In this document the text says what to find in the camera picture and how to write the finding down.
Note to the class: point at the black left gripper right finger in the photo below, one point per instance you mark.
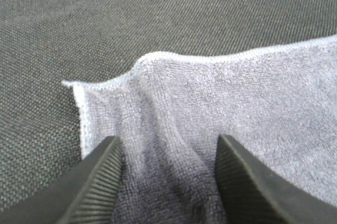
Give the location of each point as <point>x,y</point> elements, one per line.
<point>253,193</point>

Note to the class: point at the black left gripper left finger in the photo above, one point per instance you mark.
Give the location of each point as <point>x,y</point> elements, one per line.
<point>86,194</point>

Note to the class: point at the grey-blue terry towel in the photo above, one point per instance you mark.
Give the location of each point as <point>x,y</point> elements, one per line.
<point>168,111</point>

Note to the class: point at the black table cloth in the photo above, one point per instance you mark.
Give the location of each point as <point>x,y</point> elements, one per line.
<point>44,42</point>

